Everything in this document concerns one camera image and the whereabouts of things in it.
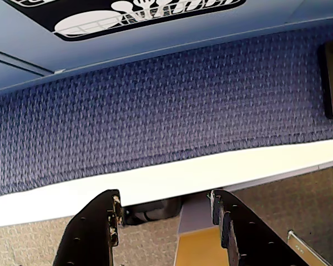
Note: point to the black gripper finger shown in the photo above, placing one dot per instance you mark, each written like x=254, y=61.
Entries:
x=91, y=230
x=249, y=238

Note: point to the black rounded object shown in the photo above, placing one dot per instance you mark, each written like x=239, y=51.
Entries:
x=155, y=213

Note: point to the blue toy kitchen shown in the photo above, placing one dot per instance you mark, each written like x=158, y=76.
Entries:
x=5, y=77

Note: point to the blue dishwasher door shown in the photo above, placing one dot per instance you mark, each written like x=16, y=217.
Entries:
x=22, y=30

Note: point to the black dishwasher sticker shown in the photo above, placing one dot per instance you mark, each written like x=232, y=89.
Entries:
x=39, y=16

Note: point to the metal rail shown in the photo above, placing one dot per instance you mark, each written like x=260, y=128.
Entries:
x=297, y=241

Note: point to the grey yellow post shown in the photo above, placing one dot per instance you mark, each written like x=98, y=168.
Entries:
x=194, y=243

